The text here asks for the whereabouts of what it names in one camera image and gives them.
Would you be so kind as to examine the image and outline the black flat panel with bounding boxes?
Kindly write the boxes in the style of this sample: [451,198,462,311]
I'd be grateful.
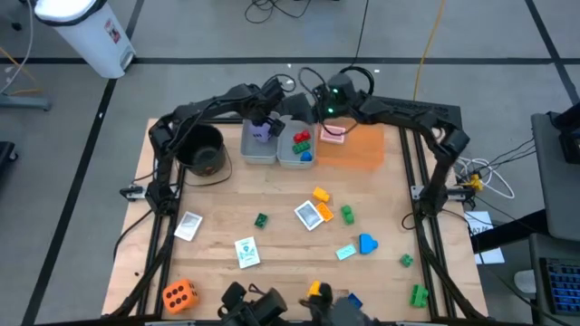
[275,92,318,123]

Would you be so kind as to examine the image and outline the orange foam dice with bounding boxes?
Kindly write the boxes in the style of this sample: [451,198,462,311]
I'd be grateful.
[161,278,200,315]

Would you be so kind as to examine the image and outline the grey plastic bin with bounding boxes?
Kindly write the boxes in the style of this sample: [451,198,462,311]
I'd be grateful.
[239,115,280,166]
[275,114,317,170]

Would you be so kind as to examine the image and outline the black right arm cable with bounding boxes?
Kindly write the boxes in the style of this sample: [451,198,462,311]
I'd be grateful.
[297,66,363,137]

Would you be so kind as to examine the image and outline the blue heart-shaped toy block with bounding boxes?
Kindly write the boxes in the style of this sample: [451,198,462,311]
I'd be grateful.
[358,233,380,255]

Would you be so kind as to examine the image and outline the black pumpkin-face bucket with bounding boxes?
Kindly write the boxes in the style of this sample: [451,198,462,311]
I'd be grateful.
[174,122,233,187]

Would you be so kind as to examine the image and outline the yellow connector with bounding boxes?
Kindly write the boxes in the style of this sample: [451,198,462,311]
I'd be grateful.
[466,174,485,194]

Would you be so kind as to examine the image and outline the backlit keyboard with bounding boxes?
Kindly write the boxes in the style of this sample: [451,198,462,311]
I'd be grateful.
[538,256,580,317]

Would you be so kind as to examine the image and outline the white paper sheet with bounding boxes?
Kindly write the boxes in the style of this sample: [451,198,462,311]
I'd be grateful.
[463,210,506,266]

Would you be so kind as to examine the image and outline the black coiled cable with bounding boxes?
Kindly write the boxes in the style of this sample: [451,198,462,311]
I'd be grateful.
[342,0,376,99]

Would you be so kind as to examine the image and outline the yellow cable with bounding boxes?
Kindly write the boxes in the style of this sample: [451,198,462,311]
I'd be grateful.
[411,0,448,101]

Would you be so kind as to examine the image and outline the white computer mouse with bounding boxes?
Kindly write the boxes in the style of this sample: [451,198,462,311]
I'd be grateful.
[513,269,538,294]

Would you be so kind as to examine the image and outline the black chair base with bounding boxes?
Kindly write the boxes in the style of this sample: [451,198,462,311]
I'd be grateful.
[0,140,19,177]

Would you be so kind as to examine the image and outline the black desk device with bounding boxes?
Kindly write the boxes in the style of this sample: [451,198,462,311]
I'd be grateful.
[546,102,580,165]

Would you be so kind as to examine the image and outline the black floor cable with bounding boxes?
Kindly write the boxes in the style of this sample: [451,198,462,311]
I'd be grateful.
[244,0,314,24]

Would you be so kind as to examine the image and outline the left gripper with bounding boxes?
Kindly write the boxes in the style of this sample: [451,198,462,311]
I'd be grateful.
[242,85,287,137]

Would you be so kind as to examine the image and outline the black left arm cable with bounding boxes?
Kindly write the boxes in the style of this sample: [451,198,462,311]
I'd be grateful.
[265,73,296,94]

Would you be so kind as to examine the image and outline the translucent orange tray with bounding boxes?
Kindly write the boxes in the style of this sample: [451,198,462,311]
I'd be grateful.
[315,115,386,172]

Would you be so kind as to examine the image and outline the purple foam dice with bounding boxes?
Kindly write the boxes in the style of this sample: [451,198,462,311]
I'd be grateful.
[248,118,274,144]

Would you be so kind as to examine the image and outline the grey desk with keyboard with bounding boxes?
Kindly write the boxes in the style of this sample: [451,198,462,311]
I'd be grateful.
[528,233,580,326]

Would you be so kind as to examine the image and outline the red card deck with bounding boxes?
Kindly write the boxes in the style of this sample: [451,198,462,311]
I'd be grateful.
[319,124,348,145]

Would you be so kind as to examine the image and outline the white trash bin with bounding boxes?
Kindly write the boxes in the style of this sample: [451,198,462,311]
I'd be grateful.
[34,0,137,81]

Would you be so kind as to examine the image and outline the black aluminium table frame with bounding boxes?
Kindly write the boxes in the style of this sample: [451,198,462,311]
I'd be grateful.
[108,116,482,325]

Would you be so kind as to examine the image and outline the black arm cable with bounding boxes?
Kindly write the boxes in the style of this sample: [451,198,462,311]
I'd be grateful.
[297,66,363,137]
[265,73,296,94]

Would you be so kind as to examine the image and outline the white floor cable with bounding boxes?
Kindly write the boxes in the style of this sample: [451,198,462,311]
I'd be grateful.
[0,0,36,94]

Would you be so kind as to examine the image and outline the black desk foot bar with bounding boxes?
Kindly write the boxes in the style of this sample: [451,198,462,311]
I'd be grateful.
[470,208,549,254]

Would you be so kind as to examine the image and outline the white card green emblem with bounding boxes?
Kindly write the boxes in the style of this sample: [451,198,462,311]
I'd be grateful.
[234,235,262,270]

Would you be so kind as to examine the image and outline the black perforated metal panel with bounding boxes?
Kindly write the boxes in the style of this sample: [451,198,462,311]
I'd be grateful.
[351,93,465,150]

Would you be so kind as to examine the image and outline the grey stand base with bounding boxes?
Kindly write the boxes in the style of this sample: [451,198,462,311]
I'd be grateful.
[0,92,53,112]

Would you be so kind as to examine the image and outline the mint flat toy brick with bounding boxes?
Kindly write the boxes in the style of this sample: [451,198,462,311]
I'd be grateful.
[334,243,358,262]

